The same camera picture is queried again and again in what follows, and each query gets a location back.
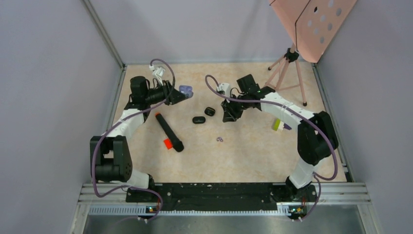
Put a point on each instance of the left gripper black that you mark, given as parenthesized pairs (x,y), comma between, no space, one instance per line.
(171,95)

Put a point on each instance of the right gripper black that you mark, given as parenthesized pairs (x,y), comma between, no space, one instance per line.
(230,114)

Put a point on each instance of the grey oval pebble case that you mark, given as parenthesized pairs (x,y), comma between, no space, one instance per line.
(187,90)

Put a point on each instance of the black glossy earbud charging case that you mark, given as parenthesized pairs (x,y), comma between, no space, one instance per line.
(209,111)

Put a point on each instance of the black oval case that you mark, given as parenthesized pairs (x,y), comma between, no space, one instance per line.
(199,120)

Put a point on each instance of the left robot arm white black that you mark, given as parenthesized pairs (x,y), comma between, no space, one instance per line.
(110,155)

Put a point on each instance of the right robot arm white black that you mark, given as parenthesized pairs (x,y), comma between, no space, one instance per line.
(316,137)

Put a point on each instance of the green white purple block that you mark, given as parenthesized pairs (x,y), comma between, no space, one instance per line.
(279,125)

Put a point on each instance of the black cylinder orange ends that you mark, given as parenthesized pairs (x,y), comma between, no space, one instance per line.
(172,141)

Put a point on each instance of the pink tripod stand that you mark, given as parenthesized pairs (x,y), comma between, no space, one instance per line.
(276,79)

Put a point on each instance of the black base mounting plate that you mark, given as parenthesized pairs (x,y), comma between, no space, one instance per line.
(222,197)

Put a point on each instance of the pink perforated board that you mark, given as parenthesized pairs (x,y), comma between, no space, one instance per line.
(312,24)

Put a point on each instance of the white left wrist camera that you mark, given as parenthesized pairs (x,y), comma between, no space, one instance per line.
(157,73)

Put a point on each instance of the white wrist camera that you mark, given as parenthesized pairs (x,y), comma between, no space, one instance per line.
(224,89)
(157,73)

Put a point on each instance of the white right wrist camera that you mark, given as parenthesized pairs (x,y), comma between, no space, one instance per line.
(224,89)

